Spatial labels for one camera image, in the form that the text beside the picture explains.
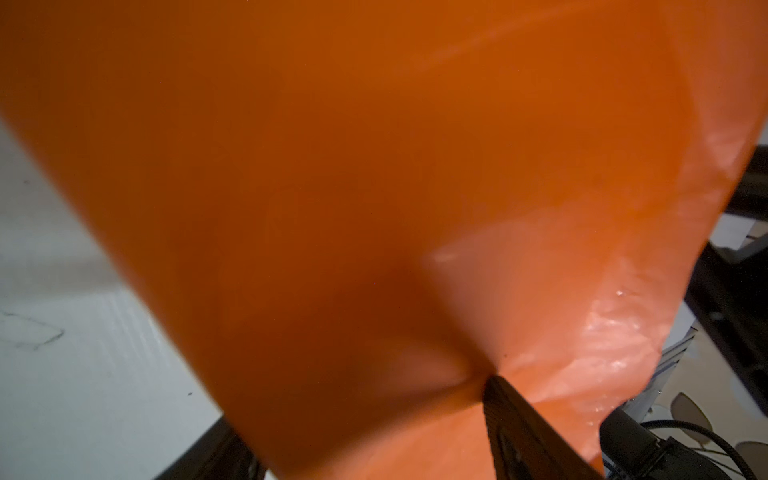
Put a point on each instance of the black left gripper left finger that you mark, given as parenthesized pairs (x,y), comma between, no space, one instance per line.
(219,454)

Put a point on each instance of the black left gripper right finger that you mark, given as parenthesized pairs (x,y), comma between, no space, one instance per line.
(523,445)

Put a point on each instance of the orange wrapping paper sheet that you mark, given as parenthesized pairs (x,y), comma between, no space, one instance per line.
(348,215)

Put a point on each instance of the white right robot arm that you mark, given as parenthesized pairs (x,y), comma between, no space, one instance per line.
(727,293)

